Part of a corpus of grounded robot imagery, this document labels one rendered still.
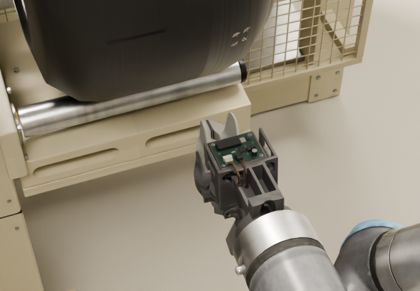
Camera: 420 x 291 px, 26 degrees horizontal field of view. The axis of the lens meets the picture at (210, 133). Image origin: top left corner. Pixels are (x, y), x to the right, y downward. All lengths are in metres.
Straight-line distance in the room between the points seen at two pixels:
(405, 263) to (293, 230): 0.13
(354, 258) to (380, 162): 1.40
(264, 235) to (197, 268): 1.27
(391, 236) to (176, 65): 0.34
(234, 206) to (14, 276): 0.77
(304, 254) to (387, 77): 1.75
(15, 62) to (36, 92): 0.08
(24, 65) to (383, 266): 0.76
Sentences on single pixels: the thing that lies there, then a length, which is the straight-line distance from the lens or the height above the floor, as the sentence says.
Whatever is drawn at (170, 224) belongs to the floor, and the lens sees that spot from 2.28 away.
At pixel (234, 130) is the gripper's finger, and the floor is 1.05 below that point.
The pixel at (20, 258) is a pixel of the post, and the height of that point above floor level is 0.49.
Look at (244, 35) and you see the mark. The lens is 1.12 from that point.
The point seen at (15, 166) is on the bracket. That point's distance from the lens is 1.30.
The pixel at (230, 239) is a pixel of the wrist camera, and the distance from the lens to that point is 1.09.
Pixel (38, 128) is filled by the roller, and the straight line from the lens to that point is 1.31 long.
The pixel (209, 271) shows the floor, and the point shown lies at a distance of 2.21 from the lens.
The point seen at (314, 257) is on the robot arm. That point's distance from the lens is 0.93.
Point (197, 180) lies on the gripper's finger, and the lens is 1.07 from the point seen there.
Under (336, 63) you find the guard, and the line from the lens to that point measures 2.21.
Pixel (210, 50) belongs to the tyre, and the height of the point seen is 1.10.
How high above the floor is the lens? 1.88
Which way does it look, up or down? 50 degrees down
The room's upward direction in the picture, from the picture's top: straight up
